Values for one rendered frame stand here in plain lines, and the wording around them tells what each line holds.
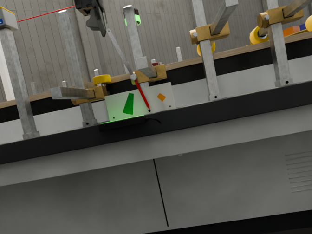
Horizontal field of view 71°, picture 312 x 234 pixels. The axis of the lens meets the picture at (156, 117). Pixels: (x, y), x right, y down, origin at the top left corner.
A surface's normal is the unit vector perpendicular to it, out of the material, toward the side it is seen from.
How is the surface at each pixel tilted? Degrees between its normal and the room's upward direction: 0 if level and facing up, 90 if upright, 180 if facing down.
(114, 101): 90
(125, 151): 90
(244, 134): 90
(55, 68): 90
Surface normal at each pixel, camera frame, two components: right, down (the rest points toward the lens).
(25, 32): 0.48, -0.05
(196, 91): -0.10, 0.08
